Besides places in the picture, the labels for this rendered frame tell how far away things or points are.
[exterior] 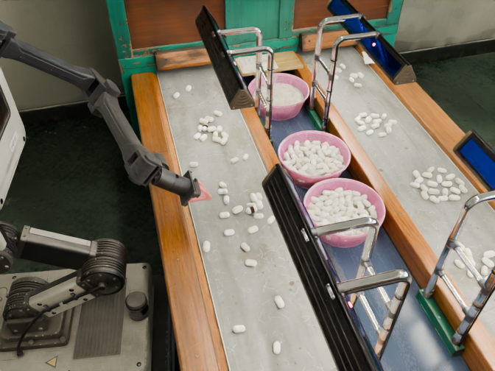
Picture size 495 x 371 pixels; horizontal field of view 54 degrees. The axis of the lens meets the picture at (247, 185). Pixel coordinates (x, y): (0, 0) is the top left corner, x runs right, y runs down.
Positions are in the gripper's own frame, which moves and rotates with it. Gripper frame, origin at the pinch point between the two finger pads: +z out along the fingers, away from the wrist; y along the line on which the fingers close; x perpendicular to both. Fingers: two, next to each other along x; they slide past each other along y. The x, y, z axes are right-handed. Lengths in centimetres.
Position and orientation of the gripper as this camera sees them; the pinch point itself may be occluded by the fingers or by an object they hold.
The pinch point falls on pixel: (208, 197)
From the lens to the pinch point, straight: 152.7
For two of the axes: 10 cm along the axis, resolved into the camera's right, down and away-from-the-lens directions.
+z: 7.3, 3.4, 6.0
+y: -2.5, -6.8, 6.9
